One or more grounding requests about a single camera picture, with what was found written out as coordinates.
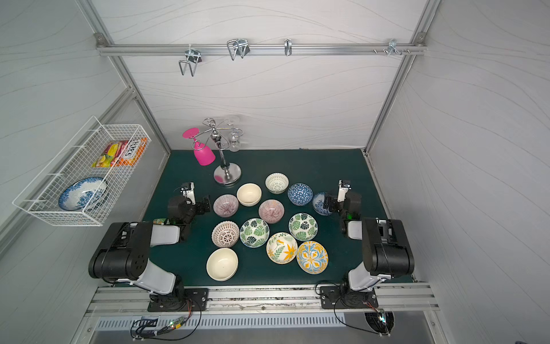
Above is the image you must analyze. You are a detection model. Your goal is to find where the blue patterned bowl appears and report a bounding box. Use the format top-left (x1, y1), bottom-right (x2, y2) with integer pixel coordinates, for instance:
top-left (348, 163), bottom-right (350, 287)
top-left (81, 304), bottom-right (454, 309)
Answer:
top-left (287, 183), bottom-right (314, 206)

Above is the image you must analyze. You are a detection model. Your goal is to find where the cream bowl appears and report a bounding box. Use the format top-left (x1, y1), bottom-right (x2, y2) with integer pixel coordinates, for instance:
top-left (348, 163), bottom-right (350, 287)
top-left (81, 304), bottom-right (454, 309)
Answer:
top-left (236, 183), bottom-right (262, 207)
top-left (206, 248), bottom-right (239, 282)

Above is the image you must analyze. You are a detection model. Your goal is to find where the pink striped bowl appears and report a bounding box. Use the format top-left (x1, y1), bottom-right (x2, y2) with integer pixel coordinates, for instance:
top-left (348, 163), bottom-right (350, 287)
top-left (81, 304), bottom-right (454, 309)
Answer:
top-left (213, 194), bottom-right (239, 218)
top-left (259, 199), bottom-right (284, 224)

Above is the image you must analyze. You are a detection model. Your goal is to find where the blue white bowl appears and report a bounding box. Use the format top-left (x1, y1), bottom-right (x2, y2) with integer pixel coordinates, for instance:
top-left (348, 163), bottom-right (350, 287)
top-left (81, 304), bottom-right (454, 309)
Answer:
top-left (312, 192), bottom-right (331, 216)
top-left (58, 177), bottom-right (108, 212)

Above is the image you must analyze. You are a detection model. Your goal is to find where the green leaf bowl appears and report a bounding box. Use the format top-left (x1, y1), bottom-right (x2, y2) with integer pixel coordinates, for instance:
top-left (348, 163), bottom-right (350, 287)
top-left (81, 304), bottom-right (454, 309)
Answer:
top-left (239, 218), bottom-right (270, 248)
top-left (288, 213), bottom-right (319, 242)

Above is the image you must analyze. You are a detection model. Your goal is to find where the white lattice bowl front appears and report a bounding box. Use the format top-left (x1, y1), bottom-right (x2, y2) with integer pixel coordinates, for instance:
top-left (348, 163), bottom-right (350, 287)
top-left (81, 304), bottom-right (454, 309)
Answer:
top-left (211, 221), bottom-right (239, 248)

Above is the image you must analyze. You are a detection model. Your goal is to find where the white lattice bowl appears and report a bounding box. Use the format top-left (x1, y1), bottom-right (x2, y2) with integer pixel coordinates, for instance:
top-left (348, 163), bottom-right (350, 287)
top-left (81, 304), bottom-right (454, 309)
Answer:
top-left (265, 173), bottom-right (289, 194)
top-left (211, 221), bottom-right (239, 248)

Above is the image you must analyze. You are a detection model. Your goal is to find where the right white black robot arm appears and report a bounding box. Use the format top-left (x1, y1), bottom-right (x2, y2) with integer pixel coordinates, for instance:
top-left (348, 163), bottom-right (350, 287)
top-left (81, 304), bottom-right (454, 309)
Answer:
top-left (321, 191), bottom-right (415, 309)

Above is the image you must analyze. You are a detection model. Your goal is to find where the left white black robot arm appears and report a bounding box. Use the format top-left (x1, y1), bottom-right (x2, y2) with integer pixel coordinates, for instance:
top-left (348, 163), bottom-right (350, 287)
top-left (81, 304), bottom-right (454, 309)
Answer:
top-left (88, 196), bottom-right (211, 312)

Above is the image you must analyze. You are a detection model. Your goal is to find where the white lattice bowl back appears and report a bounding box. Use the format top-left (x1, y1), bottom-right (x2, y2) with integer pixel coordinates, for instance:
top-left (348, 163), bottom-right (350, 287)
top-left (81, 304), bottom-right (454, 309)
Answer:
top-left (265, 173), bottom-right (289, 194)

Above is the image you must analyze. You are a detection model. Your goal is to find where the chrome glass holder stand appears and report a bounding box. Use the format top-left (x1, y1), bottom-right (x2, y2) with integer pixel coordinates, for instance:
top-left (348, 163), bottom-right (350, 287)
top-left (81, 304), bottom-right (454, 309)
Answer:
top-left (203, 118), bottom-right (242, 186)

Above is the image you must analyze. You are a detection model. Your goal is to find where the clear wine glass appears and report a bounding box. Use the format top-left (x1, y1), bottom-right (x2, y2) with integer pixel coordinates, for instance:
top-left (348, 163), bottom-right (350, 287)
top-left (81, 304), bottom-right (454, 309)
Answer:
top-left (226, 117), bottom-right (243, 153)

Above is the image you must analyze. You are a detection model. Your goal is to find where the dark green table mat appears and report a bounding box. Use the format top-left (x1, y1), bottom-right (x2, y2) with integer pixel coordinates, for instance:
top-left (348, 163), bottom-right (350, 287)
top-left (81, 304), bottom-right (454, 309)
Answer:
top-left (145, 149), bottom-right (387, 287)

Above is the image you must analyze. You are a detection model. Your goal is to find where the pink plastic wine glass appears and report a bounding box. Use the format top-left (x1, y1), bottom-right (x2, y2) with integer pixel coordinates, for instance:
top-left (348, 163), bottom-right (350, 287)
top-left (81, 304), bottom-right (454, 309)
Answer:
top-left (182, 128), bottom-right (216, 166)

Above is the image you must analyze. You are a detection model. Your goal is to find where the yellow leaf patterned bowl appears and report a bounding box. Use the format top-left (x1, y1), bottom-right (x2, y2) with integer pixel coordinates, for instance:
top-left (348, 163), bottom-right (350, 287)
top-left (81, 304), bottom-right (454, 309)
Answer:
top-left (266, 232), bottom-right (298, 265)

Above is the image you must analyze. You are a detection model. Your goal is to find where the blue yellow floral bowl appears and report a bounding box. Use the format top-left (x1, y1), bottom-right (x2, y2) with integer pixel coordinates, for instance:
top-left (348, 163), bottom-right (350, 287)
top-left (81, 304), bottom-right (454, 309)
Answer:
top-left (296, 241), bottom-right (329, 275)

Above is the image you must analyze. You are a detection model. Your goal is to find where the small metal hook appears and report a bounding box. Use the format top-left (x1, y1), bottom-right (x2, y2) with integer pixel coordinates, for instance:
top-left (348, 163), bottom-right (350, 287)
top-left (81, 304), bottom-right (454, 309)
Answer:
top-left (284, 39), bottom-right (292, 57)

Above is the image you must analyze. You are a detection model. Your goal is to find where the metal double hook middle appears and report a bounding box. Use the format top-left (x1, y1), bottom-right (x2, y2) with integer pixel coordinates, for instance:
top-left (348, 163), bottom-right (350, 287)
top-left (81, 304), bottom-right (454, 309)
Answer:
top-left (226, 38), bottom-right (250, 61)

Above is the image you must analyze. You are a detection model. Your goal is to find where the metal double hook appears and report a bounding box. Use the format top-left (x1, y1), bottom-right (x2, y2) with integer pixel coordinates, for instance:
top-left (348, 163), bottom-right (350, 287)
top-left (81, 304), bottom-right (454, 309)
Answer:
top-left (226, 38), bottom-right (250, 61)
top-left (178, 46), bottom-right (202, 77)

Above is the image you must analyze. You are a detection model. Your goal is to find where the metal double hook left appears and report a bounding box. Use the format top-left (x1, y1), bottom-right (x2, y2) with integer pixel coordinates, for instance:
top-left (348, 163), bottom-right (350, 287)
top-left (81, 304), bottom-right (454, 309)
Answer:
top-left (178, 46), bottom-right (202, 77)

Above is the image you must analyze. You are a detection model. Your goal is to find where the colourful snack packet in basket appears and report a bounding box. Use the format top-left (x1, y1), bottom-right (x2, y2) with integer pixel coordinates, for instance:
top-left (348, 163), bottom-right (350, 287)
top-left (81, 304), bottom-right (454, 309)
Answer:
top-left (92, 138), bottom-right (148, 168)

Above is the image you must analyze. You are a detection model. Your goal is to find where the metal hook right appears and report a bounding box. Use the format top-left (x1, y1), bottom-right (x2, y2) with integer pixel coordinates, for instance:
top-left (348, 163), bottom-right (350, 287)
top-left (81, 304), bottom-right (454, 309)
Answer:
top-left (372, 40), bottom-right (410, 56)

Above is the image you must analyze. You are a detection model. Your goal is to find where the blue white bowl in basket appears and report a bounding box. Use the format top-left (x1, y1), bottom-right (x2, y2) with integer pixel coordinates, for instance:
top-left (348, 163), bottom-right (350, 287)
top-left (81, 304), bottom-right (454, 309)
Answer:
top-left (58, 177), bottom-right (108, 212)

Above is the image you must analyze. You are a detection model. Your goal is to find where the aluminium top crossbar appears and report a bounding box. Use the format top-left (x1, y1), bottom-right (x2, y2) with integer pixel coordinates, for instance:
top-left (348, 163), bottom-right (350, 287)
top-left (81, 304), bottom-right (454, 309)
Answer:
top-left (97, 42), bottom-right (428, 57)

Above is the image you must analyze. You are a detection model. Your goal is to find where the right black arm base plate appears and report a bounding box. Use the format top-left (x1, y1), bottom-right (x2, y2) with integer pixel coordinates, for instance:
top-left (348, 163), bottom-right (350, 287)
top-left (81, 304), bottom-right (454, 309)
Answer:
top-left (318, 285), bottom-right (379, 310)

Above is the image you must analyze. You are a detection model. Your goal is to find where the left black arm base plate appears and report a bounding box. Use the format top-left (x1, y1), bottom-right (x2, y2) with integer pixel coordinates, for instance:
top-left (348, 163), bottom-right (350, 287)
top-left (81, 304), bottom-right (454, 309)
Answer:
top-left (147, 288), bottom-right (209, 312)

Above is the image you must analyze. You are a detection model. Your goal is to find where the left black cable with board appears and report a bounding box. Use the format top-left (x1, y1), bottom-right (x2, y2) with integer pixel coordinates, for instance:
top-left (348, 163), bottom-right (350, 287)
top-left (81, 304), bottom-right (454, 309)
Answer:
top-left (129, 298), bottom-right (203, 342)

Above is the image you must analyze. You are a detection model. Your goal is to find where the aluminium front mounting rail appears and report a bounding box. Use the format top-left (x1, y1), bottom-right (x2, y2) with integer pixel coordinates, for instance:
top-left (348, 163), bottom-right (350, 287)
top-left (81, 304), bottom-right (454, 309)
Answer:
top-left (85, 282), bottom-right (440, 317)

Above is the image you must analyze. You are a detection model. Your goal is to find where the white wire wall basket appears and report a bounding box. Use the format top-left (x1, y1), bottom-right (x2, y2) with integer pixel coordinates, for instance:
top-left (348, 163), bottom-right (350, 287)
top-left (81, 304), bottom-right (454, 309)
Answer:
top-left (12, 117), bottom-right (150, 226)

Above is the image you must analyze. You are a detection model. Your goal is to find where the right black cable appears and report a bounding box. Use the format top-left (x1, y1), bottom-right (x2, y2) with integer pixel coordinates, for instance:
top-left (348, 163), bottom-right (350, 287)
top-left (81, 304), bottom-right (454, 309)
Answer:
top-left (314, 281), bottom-right (394, 336)

